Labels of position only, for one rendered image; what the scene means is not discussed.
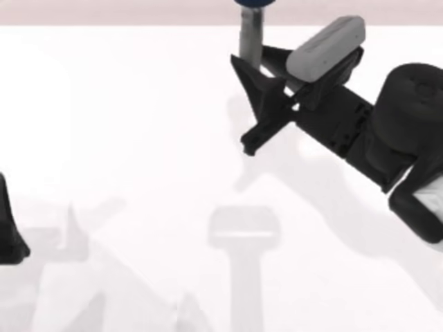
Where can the grey cylinder with blue top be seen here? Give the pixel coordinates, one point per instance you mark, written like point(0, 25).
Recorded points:
point(251, 38)

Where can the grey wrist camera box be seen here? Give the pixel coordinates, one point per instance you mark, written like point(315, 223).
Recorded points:
point(325, 48)

